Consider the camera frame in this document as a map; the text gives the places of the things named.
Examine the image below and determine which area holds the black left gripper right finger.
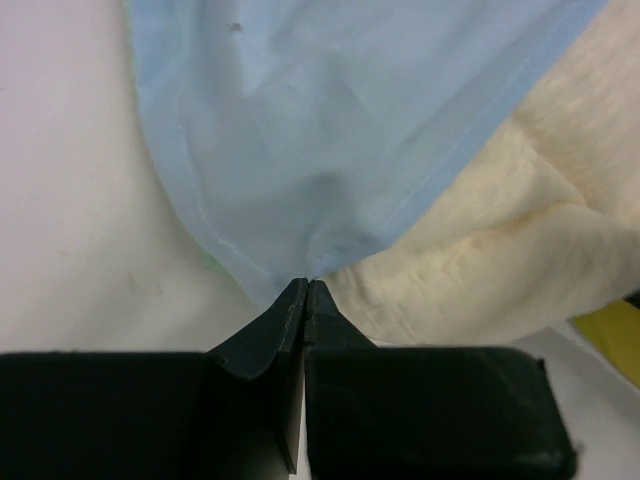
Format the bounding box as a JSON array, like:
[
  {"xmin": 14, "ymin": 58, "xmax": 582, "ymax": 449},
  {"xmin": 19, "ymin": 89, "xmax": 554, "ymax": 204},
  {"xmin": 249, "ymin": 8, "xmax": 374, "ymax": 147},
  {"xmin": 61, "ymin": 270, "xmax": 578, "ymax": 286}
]
[{"xmin": 305, "ymin": 281, "xmax": 578, "ymax": 479}]

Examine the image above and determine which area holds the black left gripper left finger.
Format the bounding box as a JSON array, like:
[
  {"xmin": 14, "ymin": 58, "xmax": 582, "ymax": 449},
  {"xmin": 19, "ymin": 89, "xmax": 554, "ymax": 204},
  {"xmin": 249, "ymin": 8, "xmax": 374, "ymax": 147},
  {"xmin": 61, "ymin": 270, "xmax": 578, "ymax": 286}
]
[{"xmin": 1, "ymin": 279, "xmax": 308, "ymax": 479}]

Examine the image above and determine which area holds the cream yellow-edged pillow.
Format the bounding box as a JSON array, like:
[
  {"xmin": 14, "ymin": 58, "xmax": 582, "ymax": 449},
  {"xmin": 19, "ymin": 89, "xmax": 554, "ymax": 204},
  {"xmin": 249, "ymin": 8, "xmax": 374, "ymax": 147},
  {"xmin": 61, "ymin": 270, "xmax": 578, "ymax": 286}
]
[{"xmin": 322, "ymin": 0, "xmax": 640, "ymax": 391}]

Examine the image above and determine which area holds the light blue pillowcase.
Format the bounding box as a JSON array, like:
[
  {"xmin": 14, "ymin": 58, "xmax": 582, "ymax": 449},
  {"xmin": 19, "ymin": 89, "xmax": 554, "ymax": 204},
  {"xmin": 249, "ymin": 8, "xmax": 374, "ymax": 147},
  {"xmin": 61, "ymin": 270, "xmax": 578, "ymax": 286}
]
[{"xmin": 127, "ymin": 1, "xmax": 602, "ymax": 306}]

